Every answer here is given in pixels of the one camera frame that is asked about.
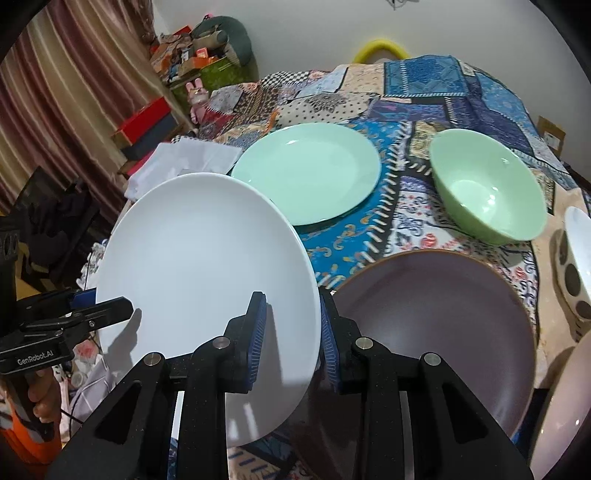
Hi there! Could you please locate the person's left hand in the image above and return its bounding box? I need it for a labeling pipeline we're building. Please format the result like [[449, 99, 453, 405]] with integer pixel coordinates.
[[28, 368, 61, 423]]

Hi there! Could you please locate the white folded cloth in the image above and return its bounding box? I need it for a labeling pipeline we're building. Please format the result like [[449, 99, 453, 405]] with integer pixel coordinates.
[[124, 137, 242, 202]]

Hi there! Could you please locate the white plate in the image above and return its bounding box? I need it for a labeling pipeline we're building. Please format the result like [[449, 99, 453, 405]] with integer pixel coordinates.
[[96, 173, 321, 447]]

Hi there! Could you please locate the dark purple plate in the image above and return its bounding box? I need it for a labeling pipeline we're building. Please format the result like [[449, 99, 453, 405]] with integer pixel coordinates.
[[294, 250, 538, 480]]

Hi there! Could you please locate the red box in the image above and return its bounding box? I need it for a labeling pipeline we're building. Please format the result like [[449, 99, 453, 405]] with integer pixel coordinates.
[[110, 97, 171, 149]]

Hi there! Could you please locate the yellow foam tube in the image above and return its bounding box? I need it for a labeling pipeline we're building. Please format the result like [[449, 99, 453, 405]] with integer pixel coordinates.
[[352, 38, 410, 64]]

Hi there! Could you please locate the patchwork patterned tablecloth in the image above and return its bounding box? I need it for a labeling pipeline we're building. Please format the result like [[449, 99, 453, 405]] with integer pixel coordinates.
[[197, 55, 590, 390]]

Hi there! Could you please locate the pink bunny toy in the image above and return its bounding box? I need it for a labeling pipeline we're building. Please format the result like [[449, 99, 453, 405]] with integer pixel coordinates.
[[185, 78, 209, 125]]

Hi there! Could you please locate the green bowl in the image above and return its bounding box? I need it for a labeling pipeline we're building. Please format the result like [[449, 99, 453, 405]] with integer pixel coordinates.
[[429, 129, 547, 246]]

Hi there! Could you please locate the grey green cushion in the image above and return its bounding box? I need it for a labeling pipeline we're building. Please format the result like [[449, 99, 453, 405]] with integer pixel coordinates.
[[190, 16, 252, 67]]

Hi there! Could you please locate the green storage box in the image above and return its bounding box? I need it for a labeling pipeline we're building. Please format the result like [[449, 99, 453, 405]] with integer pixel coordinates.
[[168, 58, 254, 102]]

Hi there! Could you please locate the pale pink plate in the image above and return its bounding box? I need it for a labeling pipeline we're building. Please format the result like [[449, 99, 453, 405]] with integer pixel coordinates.
[[530, 332, 590, 479]]

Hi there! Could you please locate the mint green plate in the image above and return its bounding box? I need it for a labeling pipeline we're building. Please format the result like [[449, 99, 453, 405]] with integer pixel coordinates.
[[231, 123, 382, 226]]

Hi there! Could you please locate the cardboard box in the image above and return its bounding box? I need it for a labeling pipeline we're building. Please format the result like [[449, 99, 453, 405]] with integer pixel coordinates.
[[537, 116, 566, 158]]

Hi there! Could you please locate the striped red gold curtain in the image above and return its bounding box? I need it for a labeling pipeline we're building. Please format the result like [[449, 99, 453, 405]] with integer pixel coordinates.
[[1, 1, 189, 221]]

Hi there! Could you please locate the white bowl with dots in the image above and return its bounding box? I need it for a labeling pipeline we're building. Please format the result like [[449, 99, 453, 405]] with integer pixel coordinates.
[[555, 206, 591, 341]]

